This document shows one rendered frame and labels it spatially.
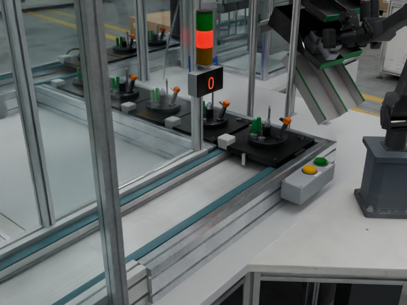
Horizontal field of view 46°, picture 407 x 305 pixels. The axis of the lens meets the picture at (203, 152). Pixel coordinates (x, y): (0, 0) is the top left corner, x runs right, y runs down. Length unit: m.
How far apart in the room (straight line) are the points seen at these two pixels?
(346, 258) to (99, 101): 0.81
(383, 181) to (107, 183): 0.87
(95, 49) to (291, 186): 0.83
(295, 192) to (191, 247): 0.40
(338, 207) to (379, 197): 0.13
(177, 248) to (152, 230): 0.16
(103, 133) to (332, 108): 1.20
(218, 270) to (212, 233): 0.09
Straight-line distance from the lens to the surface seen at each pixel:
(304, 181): 1.44
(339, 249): 1.36
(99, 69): 0.78
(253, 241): 1.34
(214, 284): 1.20
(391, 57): 5.89
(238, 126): 1.76
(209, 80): 1.48
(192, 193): 1.44
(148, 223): 1.31
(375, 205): 1.51
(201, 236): 1.19
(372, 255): 1.36
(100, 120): 0.80
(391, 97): 1.44
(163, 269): 1.13
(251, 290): 1.36
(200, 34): 1.44
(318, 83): 1.89
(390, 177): 1.46
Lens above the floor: 1.65
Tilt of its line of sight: 26 degrees down
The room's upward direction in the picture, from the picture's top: straight up
